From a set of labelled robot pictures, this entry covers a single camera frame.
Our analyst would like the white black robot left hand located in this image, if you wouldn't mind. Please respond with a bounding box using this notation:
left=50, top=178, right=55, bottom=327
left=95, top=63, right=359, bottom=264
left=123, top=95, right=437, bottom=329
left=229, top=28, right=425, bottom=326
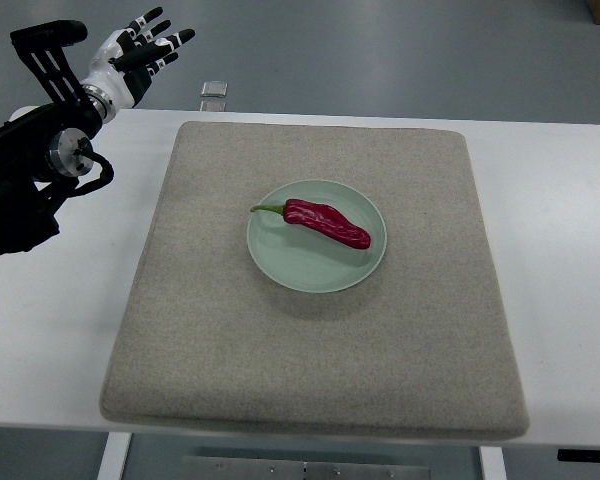
left=81, top=7, right=195, bottom=122

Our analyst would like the red pepper with green stem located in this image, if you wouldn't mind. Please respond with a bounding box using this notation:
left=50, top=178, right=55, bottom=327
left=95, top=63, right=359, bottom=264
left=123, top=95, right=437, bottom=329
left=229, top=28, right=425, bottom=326
left=250, top=199, right=372, bottom=250

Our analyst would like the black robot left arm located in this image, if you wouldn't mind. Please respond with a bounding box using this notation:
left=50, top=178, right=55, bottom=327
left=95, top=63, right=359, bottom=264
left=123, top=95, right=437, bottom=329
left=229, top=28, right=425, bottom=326
left=0, top=20, right=114, bottom=255

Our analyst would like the pale green round plate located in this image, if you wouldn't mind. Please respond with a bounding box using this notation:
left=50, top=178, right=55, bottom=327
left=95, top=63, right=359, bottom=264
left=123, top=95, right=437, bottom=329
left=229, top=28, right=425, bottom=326
left=247, top=180, right=387, bottom=294

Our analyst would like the white left table leg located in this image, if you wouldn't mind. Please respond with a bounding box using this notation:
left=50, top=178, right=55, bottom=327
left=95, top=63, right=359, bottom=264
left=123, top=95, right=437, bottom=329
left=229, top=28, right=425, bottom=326
left=96, top=432, right=132, bottom=480

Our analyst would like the white table leg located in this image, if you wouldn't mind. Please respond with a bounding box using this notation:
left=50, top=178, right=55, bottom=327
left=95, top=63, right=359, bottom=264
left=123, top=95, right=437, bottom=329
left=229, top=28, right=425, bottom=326
left=479, top=447, right=507, bottom=480
left=96, top=432, right=132, bottom=480

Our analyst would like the beige felt mat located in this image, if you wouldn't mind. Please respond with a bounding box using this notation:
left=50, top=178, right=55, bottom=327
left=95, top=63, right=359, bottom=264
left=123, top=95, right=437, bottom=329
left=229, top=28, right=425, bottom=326
left=100, top=121, right=529, bottom=440

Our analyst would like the white right table leg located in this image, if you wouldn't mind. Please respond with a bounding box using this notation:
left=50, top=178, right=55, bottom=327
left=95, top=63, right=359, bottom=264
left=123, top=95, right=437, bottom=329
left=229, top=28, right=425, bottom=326
left=479, top=447, right=507, bottom=480

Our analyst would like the black table control panel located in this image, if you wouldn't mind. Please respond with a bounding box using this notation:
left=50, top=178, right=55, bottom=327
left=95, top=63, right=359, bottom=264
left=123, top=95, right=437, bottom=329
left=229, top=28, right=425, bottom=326
left=557, top=449, right=600, bottom=463

